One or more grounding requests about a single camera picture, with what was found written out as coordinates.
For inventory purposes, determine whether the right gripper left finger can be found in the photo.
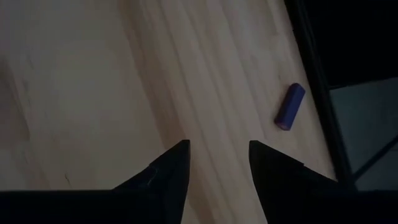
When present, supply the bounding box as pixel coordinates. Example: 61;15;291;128
112;139;191;224

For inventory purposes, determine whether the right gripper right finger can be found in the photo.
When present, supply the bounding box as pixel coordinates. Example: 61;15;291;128
248;139;355;224

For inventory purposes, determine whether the purple foam block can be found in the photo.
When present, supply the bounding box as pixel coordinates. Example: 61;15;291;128
273;82;307;131

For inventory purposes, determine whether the black partition panel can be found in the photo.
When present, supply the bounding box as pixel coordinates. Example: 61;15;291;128
306;0;398;90

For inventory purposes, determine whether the black aluminium table frame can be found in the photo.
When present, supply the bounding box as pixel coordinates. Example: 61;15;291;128
283;0;358;191

